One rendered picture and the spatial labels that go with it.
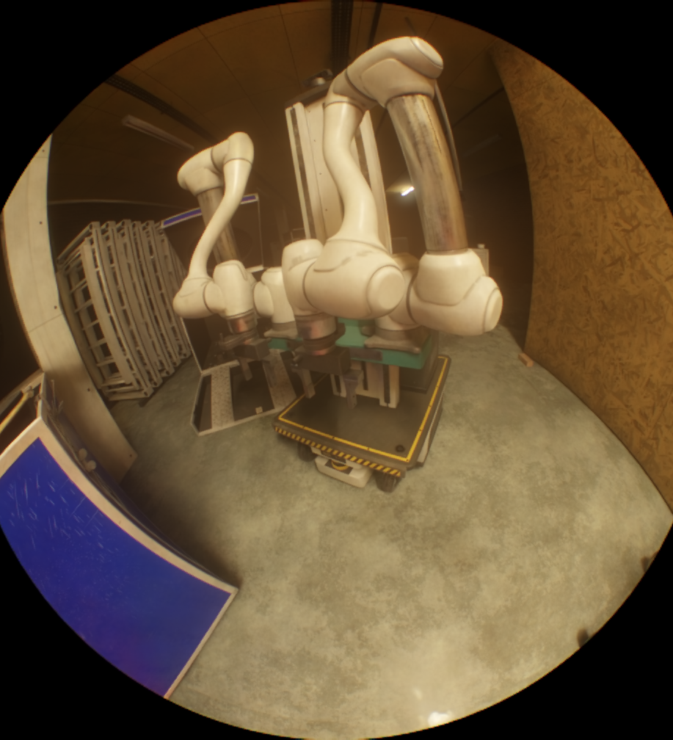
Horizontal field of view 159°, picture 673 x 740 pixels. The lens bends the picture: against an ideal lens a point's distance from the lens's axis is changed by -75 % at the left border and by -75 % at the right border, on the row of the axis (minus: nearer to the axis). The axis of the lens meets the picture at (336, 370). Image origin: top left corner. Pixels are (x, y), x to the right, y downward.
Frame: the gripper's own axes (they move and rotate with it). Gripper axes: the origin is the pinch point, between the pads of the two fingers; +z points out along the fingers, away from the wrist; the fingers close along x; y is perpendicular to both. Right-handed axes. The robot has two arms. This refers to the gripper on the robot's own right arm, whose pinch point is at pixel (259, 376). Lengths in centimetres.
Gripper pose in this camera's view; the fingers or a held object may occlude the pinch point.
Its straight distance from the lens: 81.8
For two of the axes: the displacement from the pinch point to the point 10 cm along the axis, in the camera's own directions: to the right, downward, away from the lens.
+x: -8.4, -1.5, 5.2
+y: 5.2, -4.8, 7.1
